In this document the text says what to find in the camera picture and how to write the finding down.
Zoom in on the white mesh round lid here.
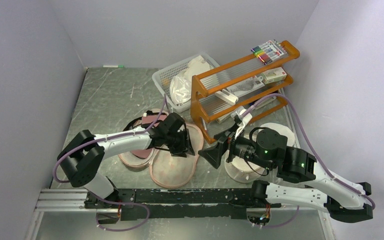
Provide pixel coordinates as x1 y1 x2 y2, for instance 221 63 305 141
260 122 296 147

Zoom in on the flat box under rack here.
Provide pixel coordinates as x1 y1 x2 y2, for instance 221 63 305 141
216 111 236 124

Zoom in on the white plastic bag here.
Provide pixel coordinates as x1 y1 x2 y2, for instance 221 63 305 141
169 72 192 106

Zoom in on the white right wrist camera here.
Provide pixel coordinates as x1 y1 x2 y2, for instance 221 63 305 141
230 106 253 139

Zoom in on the white plastic basket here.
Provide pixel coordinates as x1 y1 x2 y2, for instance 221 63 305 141
152 52 220 113

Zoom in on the cream cloth in basket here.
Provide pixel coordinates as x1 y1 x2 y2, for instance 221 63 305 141
184 55 214 82

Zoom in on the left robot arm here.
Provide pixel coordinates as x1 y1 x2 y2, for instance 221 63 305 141
53 113 195 208

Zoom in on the orange wooden shelf rack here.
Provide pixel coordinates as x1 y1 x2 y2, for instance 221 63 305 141
190 39 301 144

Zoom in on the white green small box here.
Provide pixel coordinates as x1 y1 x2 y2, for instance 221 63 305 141
262 67 287 85

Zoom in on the green capped white marker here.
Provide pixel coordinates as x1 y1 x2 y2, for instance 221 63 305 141
102 64 125 69

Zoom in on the pack of coloured markers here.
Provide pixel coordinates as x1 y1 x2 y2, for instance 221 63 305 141
251 39 289 65

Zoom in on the pink capped white marker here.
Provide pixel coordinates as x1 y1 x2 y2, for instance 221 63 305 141
202 120 207 131

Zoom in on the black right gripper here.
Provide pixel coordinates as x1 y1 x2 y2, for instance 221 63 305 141
198 123 274 170

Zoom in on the floral mesh laundry bag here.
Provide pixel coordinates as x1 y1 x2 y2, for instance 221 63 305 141
118 108 204 189

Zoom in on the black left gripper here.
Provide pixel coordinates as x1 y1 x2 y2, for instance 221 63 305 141
164 128 196 158

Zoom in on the clear packaged item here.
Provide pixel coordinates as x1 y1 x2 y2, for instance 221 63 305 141
226 75 265 98

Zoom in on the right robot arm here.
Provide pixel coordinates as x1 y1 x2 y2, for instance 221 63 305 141
198 127 374 223

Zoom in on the white black stapler bottom shelf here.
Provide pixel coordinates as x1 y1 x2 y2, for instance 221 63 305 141
255 96 277 109

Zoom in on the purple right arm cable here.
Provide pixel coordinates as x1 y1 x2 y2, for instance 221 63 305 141
241 93 376 229

